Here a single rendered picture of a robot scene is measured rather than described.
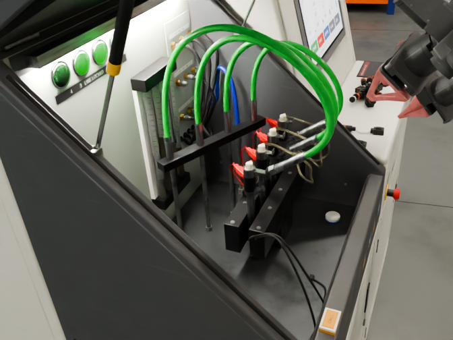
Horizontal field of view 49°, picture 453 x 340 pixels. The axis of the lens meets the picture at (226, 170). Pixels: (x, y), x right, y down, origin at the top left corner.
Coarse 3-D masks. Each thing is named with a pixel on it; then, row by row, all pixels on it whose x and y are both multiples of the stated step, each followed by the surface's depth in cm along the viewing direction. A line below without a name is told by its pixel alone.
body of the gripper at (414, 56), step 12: (420, 36) 73; (408, 48) 75; (420, 48) 73; (396, 60) 75; (408, 60) 75; (420, 60) 73; (396, 72) 74; (408, 72) 75; (420, 72) 75; (432, 72) 75; (408, 84) 74; (420, 84) 75
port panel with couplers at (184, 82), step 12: (168, 24) 121; (180, 24) 126; (168, 36) 122; (180, 36) 127; (168, 48) 122; (180, 60) 129; (192, 60) 135; (180, 72) 130; (192, 72) 136; (180, 84) 129; (192, 84) 138; (180, 96) 132; (192, 96) 139; (180, 108) 133; (192, 108) 138; (180, 120) 135; (192, 120) 142; (180, 132) 136
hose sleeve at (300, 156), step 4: (304, 152) 101; (296, 156) 102; (300, 156) 101; (304, 156) 101; (284, 160) 104; (288, 160) 103; (292, 160) 102; (296, 160) 102; (300, 160) 101; (304, 160) 101; (276, 164) 105; (280, 164) 104; (284, 164) 104; (288, 164) 103; (292, 164) 103; (296, 164) 103; (276, 168) 105; (280, 168) 105; (284, 168) 104
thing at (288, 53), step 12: (216, 24) 94; (228, 24) 93; (192, 36) 97; (252, 36) 92; (264, 36) 91; (180, 48) 99; (276, 48) 91; (300, 60) 91; (168, 72) 104; (312, 72) 91; (168, 84) 106; (168, 96) 108; (324, 96) 92; (168, 120) 111; (168, 132) 113; (324, 144) 98
